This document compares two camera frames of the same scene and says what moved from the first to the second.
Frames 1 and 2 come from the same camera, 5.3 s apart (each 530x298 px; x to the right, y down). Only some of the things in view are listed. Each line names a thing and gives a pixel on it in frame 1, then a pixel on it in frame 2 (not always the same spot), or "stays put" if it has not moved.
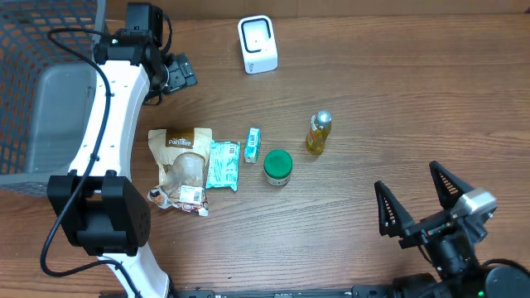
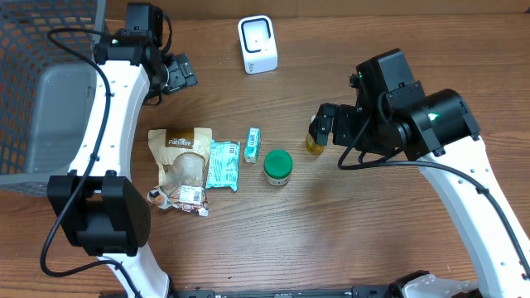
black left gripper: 184,74 stays put
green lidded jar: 277,165 stays put
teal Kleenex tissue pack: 252,145 stays put
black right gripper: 427,228 -> 330,124
